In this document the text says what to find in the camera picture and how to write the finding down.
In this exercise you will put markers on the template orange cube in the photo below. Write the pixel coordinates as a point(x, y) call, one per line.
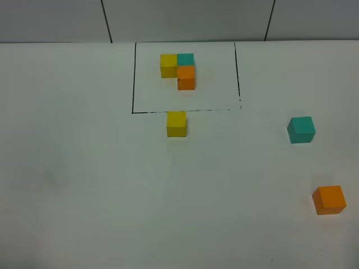
point(186, 78)

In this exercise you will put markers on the template yellow cube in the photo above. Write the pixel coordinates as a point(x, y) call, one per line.
point(168, 65)

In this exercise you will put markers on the template green cube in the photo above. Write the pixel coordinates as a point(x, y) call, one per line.
point(185, 59)

